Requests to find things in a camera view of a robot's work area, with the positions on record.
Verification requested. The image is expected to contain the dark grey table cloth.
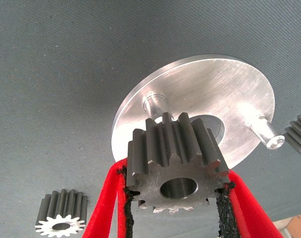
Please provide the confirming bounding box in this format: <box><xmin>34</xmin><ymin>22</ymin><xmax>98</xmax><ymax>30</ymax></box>
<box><xmin>0</xmin><ymin>0</ymin><xmax>301</xmax><ymax>238</ymax></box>

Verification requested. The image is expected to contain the brown cardboard sheet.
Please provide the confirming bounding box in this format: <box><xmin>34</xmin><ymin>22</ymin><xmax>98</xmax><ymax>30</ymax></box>
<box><xmin>281</xmin><ymin>214</ymin><xmax>301</xmax><ymax>238</ymax></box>

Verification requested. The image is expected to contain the small steel planetary gear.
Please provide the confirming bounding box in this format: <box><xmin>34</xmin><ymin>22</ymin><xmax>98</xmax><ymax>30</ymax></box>
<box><xmin>34</xmin><ymin>188</ymin><xmax>89</xmax><ymax>237</ymax></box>
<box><xmin>284</xmin><ymin>110</ymin><xmax>301</xmax><ymax>160</ymax></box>
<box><xmin>127</xmin><ymin>112</ymin><xmax>230</xmax><ymax>216</ymax></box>

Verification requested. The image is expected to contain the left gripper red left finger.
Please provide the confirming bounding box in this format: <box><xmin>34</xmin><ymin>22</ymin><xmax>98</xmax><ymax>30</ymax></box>
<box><xmin>81</xmin><ymin>158</ymin><xmax>135</xmax><ymax>238</ymax></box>

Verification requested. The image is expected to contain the round metal carrier plate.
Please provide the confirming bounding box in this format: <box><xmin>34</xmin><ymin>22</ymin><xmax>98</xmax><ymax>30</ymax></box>
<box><xmin>110</xmin><ymin>54</ymin><xmax>286</xmax><ymax>169</ymax></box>

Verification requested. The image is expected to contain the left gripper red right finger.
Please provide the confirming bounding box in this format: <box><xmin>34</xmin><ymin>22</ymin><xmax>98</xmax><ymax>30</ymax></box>
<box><xmin>214</xmin><ymin>170</ymin><xmax>286</xmax><ymax>238</ymax></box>

